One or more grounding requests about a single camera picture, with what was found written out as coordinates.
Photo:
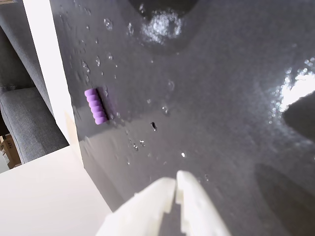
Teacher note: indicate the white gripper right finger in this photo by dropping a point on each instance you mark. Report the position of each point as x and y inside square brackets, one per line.
[197, 211]

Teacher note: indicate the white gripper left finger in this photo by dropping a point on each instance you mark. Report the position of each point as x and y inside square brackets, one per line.
[145, 209]

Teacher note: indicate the glossy black table mat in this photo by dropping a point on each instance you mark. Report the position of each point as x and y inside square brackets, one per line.
[197, 110]

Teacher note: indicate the purple ribbed pen grip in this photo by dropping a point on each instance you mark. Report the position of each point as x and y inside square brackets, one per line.
[96, 106]

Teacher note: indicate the brown cardboard box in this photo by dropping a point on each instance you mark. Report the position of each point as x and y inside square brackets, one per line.
[8, 150]

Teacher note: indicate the grey fabric sofa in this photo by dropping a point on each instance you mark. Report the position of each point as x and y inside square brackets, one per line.
[22, 103]

